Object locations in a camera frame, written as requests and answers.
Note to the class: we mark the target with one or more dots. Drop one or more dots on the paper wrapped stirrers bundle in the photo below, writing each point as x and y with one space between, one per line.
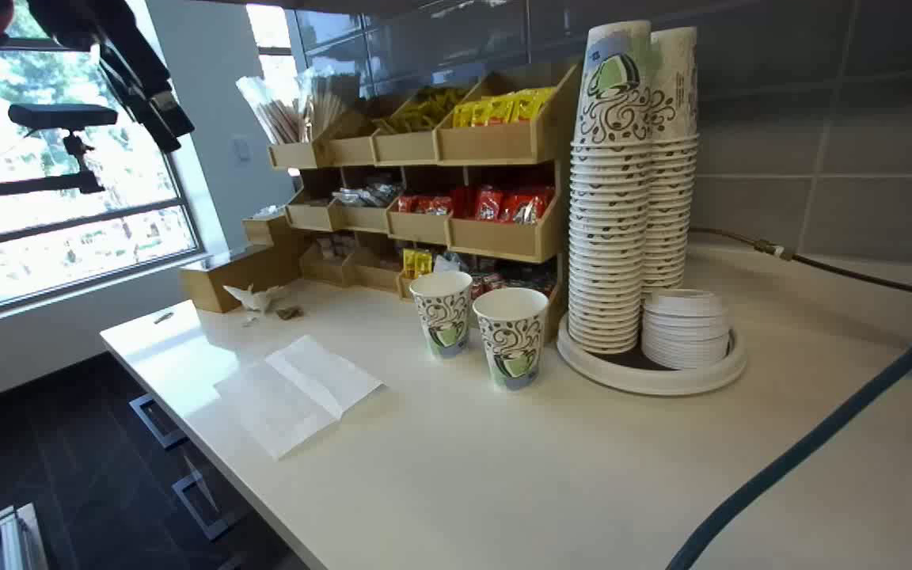
332 100

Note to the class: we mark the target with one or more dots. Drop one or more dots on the crumpled white wrapper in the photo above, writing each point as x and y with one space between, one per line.
247 297

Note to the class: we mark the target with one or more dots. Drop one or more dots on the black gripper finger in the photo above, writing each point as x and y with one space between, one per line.
155 132
174 119

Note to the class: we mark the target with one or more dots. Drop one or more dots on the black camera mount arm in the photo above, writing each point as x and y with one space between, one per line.
22 187

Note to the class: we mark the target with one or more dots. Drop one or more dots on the black and white packets pile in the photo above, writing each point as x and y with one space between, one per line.
364 193

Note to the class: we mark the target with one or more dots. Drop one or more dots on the white round cup tray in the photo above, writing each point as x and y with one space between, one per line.
650 381

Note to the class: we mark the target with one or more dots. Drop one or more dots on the yellow green packets pile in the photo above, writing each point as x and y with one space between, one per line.
416 260

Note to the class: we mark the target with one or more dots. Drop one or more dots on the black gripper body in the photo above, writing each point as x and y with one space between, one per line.
108 36

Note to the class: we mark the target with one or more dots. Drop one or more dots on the small bamboo packet box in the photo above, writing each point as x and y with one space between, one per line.
240 277

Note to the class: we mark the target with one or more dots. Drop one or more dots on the window with dark frame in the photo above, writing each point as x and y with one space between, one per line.
54 263

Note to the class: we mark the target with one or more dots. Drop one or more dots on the bamboo tiered condiment organizer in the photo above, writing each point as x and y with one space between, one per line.
498 142

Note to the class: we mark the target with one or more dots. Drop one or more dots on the brown square packet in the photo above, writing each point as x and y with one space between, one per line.
291 312

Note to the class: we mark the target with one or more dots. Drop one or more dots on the white paper napkin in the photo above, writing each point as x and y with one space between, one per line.
299 396

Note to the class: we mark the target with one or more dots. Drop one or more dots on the black stereo camera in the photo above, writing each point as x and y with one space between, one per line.
63 114

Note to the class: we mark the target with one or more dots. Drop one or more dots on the dark red packets pile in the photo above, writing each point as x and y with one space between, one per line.
488 281

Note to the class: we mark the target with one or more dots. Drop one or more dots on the tall stack printed paper cups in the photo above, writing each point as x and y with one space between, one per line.
672 191
610 211

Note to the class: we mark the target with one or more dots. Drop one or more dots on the printed paper cup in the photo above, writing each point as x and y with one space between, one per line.
511 335
441 319

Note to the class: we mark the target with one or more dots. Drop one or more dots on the yellow sweetener packets pile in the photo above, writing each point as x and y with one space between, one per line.
506 105
427 112

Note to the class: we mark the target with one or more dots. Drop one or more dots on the clear plastic bag of straws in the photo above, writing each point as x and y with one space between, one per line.
268 112

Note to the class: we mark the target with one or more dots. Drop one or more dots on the stack of white cup lids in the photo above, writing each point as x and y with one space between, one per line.
684 332

